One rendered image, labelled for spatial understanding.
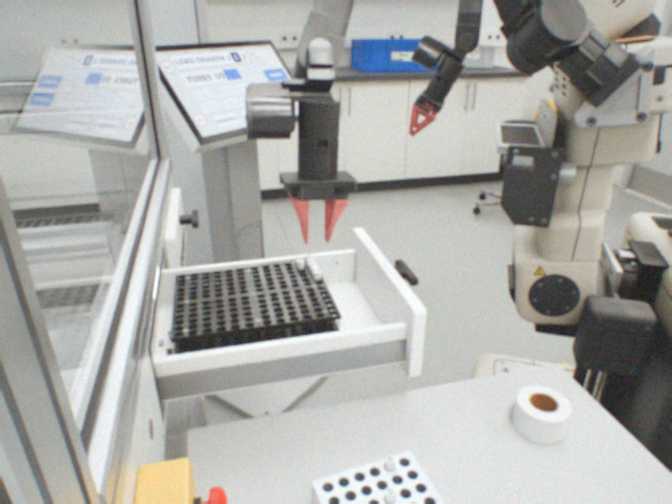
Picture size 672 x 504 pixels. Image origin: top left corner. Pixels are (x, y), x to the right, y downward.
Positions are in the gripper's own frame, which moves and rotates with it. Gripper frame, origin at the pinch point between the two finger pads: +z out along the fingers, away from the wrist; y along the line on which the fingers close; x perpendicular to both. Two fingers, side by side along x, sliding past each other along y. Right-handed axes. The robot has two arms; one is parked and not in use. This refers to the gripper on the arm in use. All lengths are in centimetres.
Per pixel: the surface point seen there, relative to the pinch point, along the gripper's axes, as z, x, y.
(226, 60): -23, 96, -9
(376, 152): 43, 296, 108
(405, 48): -32, 306, 129
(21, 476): -8, -50, -23
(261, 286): 7.4, -0.5, -8.4
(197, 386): 13.3, -15.3, -17.9
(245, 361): 10.5, -15.2, -11.9
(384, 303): 9.0, -6.0, 9.4
